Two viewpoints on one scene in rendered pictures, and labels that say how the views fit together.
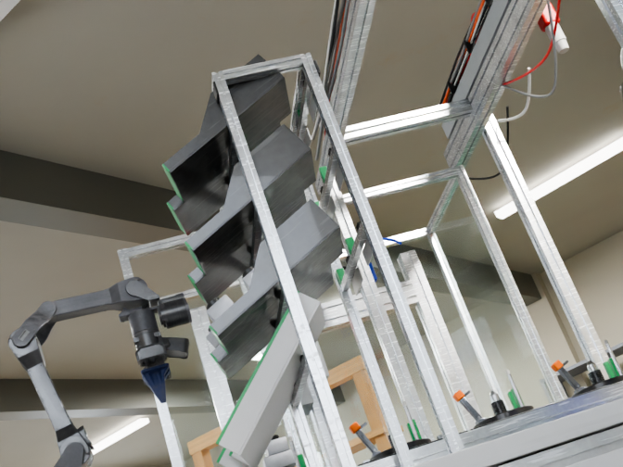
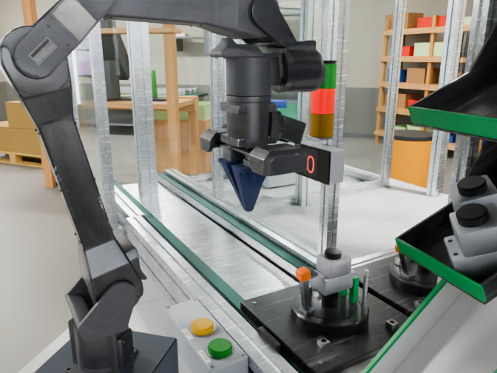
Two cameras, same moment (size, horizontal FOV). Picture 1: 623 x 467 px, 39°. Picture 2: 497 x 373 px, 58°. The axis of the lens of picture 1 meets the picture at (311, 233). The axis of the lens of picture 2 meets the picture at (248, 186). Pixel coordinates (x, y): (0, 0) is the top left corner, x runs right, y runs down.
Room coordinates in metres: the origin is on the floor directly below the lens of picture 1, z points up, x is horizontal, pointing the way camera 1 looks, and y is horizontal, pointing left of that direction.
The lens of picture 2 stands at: (1.23, 0.57, 1.42)
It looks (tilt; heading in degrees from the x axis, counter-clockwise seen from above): 16 degrees down; 343
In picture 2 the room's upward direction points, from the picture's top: straight up
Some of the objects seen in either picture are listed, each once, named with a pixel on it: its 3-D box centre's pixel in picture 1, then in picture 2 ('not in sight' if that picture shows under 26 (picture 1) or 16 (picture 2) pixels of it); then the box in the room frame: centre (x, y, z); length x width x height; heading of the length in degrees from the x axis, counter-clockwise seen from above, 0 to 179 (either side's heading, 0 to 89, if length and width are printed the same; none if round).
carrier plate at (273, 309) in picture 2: not in sight; (328, 318); (1.88, 0.23, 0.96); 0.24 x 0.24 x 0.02; 13
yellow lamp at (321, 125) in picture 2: not in sight; (322, 124); (2.09, 0.15, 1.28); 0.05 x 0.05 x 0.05
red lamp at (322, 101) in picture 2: not in sight; (322, 100); (2.09, 0.15, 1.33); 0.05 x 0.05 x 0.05
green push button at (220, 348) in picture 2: not in sight; (220, 349); (1.84, 0.44, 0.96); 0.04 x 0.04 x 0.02
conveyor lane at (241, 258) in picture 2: not in sight; (256, 274); (2.17, 0.27, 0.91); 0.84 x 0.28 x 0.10; 13
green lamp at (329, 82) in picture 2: not in sight; (324, 75); (2.09, 0.15, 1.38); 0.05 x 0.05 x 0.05
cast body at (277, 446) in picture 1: (281, 451); (336, 268); (1.88, 0.21, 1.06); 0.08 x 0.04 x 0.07; 103
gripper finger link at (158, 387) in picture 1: (158, 384); (255, 189); (1.77, 0.40, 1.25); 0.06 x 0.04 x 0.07; 103
